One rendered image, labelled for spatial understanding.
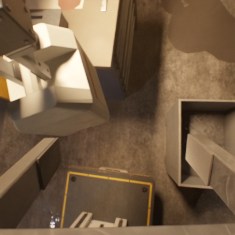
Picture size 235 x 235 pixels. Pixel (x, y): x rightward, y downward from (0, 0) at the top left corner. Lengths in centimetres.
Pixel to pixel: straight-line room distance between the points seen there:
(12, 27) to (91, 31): 64
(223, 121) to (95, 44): 110
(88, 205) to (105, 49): 110
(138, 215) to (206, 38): 173
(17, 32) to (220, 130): 139
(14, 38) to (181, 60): 170
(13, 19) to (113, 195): 126
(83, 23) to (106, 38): 14
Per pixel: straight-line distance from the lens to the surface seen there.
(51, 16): 86
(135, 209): 136
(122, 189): 132
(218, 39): 204
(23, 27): 21
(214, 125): 141
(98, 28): 83
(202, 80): 180
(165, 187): 166
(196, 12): 215
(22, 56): 27
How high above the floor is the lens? 159
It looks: 78 degrees down
